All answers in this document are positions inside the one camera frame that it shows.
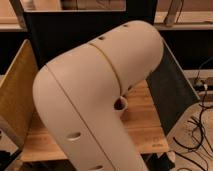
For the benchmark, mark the black back panel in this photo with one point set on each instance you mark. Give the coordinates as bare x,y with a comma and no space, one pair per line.
53,33

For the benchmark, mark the power strip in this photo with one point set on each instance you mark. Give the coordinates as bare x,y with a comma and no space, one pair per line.
201,84

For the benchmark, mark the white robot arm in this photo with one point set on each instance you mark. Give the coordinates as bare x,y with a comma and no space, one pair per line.
75,93

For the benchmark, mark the white paper cup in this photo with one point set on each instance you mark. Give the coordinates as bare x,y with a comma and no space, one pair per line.
120,106

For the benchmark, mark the wooden left side panel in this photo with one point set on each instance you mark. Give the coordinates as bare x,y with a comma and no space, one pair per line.
16,99

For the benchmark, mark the dark right side panel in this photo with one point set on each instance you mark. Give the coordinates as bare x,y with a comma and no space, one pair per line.
173,95

